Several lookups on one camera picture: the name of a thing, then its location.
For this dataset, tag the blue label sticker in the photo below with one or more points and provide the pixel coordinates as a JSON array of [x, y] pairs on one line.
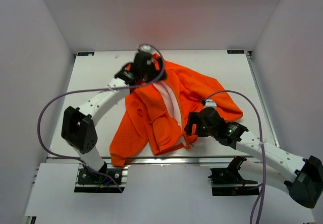
[[230, 51], [85, 54]]

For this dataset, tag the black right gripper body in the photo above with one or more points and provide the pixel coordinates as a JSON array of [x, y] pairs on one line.
[[201, 130]]

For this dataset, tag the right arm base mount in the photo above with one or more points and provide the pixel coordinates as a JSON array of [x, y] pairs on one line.
[[227, 181]]

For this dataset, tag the blue label sticker left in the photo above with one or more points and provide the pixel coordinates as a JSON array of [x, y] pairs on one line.
[[85, 54]]

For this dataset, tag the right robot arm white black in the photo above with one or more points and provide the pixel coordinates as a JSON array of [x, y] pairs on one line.
[[299, 177]]

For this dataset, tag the blue label sticker right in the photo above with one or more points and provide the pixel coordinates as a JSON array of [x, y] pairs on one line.
[[230, 51]]

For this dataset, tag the aluminium table edge rail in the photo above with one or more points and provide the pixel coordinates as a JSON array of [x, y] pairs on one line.
[[175, 160]]

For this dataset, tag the orange jacket with pink lining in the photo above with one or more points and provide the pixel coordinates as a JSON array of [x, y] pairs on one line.
[[157, 114]]

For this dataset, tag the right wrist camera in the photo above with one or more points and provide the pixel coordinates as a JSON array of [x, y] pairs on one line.
[[210, 103]]

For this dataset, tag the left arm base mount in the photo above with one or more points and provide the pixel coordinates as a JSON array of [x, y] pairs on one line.
[[88, 182]]

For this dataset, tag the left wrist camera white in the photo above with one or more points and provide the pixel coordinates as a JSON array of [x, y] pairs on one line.
[[145, 48]]

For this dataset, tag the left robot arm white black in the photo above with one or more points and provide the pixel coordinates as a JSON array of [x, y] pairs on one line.
[[79, 123]]

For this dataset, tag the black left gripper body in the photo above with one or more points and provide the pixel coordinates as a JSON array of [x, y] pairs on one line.
[[151, 73]]

